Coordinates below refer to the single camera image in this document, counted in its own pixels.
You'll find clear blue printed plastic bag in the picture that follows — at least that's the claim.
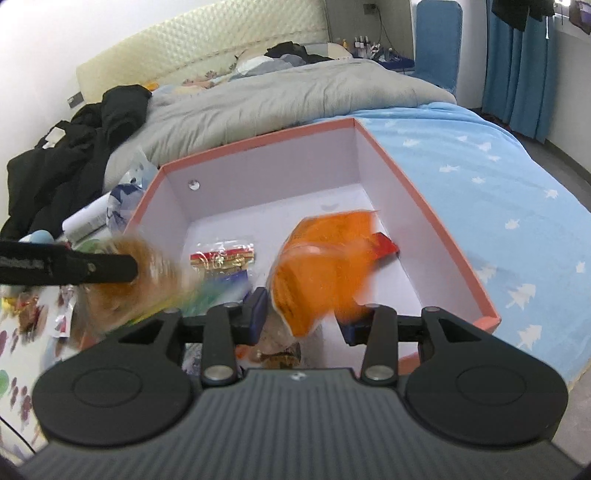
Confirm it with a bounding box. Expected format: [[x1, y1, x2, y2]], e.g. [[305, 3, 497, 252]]
[[105, 147, 160, 234]]

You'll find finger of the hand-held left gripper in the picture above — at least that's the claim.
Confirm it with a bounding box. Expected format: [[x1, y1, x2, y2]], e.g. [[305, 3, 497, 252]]
[[44, 248, 140, 286]]

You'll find black jacket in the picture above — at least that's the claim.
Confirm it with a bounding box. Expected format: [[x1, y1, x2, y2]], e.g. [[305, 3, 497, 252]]
[[0, 84, 153, 241]]

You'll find cream quilted headboard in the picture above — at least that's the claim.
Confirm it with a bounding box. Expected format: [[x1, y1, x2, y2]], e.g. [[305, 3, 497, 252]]
[[76, 0, 331, 105]]

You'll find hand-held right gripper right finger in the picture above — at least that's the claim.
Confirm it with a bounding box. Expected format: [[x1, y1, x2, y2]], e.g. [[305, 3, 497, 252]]
[[337, 302, 488, 387]]

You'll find blue chair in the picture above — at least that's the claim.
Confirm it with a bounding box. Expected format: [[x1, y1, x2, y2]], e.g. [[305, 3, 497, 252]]
[[414, 0, 464, 96]]

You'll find orange snack packet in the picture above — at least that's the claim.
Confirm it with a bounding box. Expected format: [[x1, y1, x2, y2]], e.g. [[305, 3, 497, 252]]
[[270, 209, 384, 339]]

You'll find blue purple snack packet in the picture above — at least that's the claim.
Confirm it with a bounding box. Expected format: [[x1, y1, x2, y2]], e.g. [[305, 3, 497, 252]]
[[217, 270, 253, 296]]

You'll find blue bedsheet with white trees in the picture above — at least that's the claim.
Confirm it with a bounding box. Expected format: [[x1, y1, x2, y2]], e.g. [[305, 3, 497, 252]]
[[351, 102, 591, 389]]

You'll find black hanging coat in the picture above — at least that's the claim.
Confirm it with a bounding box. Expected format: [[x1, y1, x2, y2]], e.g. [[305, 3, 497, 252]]
[[492, 0, 557, 31]]

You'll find red gold candy packet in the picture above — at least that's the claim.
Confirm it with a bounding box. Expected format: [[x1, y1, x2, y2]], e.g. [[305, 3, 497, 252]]
[[190, 239, 257, 273]]

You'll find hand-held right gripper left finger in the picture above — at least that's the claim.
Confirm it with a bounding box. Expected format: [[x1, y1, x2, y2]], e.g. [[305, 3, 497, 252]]
[[117, 286, 270, 387]]

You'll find cluttered bedside table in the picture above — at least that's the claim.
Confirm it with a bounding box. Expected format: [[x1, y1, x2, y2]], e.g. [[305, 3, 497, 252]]
[[335, 34, 414, 75]]

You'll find red yellow snack packet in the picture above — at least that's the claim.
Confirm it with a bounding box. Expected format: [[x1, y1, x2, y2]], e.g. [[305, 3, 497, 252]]
[[367, 232, 400, 260]]

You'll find gold red wafer packet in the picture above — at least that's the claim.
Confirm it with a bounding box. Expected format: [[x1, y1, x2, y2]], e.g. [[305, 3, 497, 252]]
[[0, 293, 49, 336]]

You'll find pink cardboard box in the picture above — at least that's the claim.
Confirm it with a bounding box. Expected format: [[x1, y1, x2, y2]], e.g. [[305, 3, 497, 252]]
[[122, 117, 502, 376]]

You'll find pile of clothes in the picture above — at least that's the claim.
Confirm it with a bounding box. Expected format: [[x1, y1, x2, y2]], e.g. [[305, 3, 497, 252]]
[[231, 41, 336, 77]]

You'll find clear brown snack packet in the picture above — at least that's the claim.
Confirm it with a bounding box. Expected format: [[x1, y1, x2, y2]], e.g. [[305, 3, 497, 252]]
[[255, 320, 304, 368]]

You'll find fruit printed mat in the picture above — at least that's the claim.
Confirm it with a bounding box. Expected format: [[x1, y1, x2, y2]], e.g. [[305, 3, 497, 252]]
[[0, 277, 204, 462]]

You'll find blue curtain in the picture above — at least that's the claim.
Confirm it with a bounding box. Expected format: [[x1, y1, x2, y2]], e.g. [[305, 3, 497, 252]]
[[482, 0, 562, 145]]

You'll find grey duvet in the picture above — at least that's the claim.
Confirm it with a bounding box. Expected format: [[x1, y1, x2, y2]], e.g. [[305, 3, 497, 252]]
[[104, 60, 458, 191]]

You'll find white tube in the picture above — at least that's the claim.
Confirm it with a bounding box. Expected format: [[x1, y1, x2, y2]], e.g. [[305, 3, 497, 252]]
[[61, 194, 114, 244]]

